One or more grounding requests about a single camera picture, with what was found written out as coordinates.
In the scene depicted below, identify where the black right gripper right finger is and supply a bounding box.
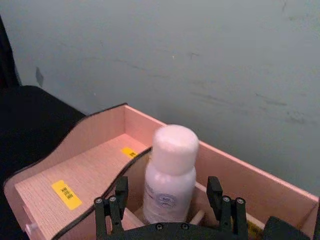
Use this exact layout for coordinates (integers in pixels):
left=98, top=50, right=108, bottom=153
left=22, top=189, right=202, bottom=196
left=206, top=176, right=249, bottom=240

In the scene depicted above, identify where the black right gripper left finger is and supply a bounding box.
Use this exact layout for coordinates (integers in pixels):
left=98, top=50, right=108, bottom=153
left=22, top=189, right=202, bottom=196
left=94, top=175, right=130, bottom=240

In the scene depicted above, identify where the white plastic bottle with cap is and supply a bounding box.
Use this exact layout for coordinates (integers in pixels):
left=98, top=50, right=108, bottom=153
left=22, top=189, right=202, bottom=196
left=142, top=124, right=200, bottom=225

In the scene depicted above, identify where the pale wooden desk organizer box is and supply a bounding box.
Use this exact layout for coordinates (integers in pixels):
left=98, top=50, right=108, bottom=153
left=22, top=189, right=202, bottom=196
left=3, top=102, right=320, bottom=240

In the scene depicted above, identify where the black rounded object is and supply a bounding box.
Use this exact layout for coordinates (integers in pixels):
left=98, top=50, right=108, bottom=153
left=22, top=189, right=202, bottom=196
left=263, top=216, right=312, bottom=240

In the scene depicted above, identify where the small white drawer knob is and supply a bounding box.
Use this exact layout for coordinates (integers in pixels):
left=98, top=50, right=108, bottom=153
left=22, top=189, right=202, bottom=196
left=24, top=223, right=38, bottom=235

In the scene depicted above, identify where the black table cloth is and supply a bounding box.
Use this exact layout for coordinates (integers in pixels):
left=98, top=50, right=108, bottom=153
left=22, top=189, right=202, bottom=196
left=0, top=13, right=87, bottom=240

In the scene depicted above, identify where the small yellow sticker label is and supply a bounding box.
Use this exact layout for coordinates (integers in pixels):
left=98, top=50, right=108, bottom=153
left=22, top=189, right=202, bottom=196
left=120, top=146, right=139, bottom=160

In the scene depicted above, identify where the large yellow sticker label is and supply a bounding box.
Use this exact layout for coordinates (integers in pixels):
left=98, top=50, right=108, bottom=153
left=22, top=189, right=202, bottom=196
left=51, top=179, right=83, bottom=211

